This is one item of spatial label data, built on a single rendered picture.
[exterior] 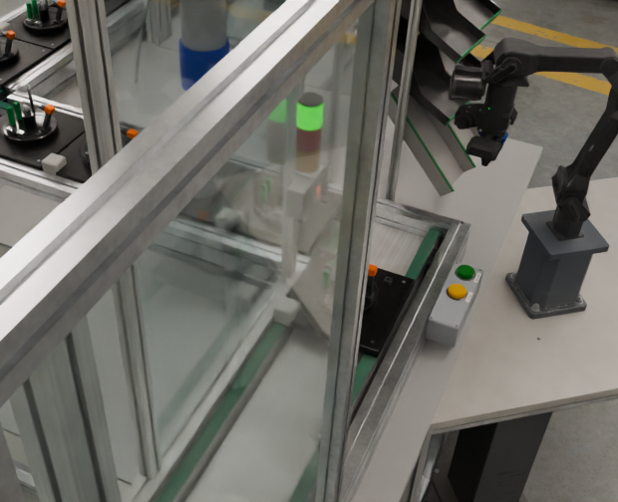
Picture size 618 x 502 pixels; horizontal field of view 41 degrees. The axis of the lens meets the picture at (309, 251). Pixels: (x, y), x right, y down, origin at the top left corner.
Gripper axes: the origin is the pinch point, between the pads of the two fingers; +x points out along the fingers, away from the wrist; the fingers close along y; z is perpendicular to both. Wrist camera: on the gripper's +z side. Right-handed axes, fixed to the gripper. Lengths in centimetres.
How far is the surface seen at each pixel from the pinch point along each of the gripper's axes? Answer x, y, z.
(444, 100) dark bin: 4.1, -22.7, 15.9
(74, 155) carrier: 29, 9, 102
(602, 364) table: 39, 9, -36
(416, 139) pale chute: 13.1, -16.8, 19.6
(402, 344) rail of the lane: 29.8, 32.3, 3.8
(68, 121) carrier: 29, -4, 113
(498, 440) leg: 85, 3, -21
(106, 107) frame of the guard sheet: -45, 82, 33
